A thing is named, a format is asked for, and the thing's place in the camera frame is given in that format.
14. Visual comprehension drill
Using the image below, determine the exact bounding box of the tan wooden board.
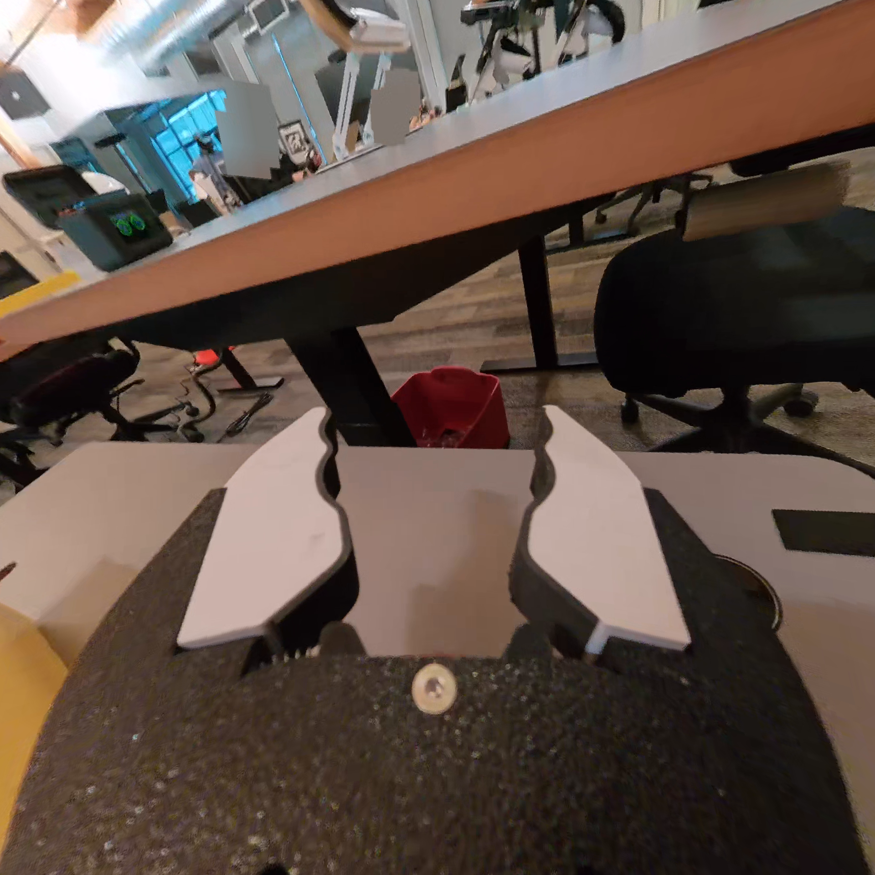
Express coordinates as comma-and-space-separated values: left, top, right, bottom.
682, 160, 853, 243

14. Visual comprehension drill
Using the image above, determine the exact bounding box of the yellow plastic bin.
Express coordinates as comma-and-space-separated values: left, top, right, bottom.
0, 269, 82, 319

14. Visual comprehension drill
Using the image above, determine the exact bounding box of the red bin on floor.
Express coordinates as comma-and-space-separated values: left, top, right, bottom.
390, 365, 511, 451

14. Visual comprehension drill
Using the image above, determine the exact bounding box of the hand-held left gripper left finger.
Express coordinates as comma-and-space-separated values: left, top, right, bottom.
175, 407, 361, 650

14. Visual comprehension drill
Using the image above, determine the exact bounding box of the pale work board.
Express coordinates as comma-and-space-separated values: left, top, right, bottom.
0, 441, 875, 875

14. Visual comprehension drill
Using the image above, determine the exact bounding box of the black case with green lights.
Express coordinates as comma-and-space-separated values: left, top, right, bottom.
3, 166, 174, 273

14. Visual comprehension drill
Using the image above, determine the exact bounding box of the black office chair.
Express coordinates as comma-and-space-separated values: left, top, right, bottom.
592, 205, 875, 474

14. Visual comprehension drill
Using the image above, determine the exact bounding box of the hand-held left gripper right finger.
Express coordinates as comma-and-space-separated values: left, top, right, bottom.
509, 405, 692, 659

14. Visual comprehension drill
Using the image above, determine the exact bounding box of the white metal stand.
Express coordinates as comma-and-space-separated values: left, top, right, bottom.
330, 17, 412, 164

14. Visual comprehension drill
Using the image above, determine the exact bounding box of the dark red office chair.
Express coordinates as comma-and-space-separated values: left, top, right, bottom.
0, 338, 218, 490

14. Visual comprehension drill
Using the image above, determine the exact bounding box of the yellow plastic box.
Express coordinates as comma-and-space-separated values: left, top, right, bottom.
0, 602, 71, 875

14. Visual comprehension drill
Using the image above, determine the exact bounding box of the grey desk with wooden edge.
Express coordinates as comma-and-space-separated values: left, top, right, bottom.
0, 0, 875, 448

